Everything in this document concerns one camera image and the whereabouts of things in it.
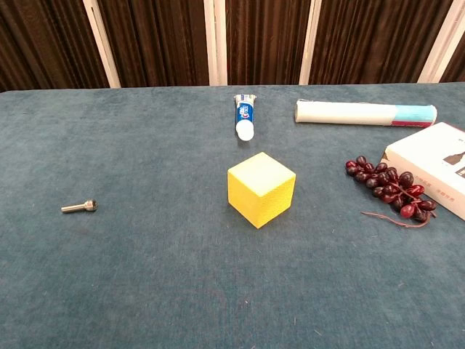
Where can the small silver metal bolt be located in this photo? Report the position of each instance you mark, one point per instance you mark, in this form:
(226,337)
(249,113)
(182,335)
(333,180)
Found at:
(74,208)

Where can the yellow cube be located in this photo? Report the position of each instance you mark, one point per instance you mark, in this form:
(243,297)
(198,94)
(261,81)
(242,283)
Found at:
(259,189)

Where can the white blue toothpaste tube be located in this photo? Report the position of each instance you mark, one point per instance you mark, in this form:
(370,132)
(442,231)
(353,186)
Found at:
(244,112)

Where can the white and blue roll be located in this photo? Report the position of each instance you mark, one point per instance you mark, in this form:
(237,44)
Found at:
(345,113)

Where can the teal table cloth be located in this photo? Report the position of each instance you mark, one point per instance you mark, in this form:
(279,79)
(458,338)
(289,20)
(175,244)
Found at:
(145,272)

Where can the dark red grape bunch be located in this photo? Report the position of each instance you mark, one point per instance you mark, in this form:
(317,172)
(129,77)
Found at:
(385,180)

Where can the dark brown curtain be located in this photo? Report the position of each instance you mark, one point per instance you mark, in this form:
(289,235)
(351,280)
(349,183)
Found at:
(163,36)

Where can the white book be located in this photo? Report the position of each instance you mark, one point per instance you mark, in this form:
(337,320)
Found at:
(428,156)

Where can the white frame post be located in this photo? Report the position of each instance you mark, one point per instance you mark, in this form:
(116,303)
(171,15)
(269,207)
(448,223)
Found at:
(102,47)
(210,43)
(445,43)
(310,43)

